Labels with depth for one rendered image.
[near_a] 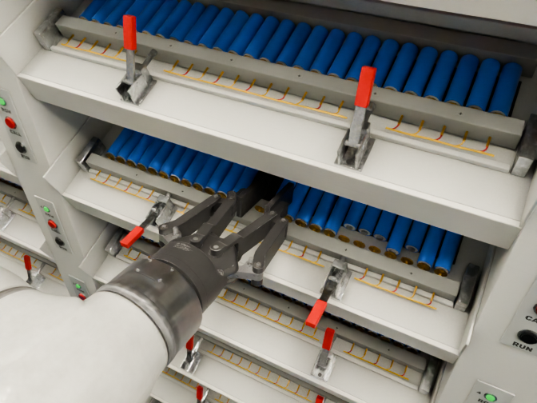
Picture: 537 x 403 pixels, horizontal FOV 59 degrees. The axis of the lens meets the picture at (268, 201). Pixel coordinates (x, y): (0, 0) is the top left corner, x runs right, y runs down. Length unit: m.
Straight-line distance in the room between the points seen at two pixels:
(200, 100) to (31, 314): 0.29
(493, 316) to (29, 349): 0.42
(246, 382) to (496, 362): 0.53
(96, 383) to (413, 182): 0.31
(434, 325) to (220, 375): 0.51
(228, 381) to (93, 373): 0.64
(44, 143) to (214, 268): 0.38
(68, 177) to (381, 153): 0.51
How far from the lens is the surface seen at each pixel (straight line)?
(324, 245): 0.61
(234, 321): 0.82
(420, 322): 0.61
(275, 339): 0.80
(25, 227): 1.08
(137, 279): 0.43
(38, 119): 0.75
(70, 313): 0.40
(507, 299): 0.52
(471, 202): 0.46
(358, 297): 0.61
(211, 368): 1.01
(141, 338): 0.40
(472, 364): 0.61
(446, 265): 0.61
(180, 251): 0.47
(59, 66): 0.68
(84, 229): 0.88
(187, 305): 0.43
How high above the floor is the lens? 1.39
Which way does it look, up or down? 41 degrees down
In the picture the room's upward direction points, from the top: straight up
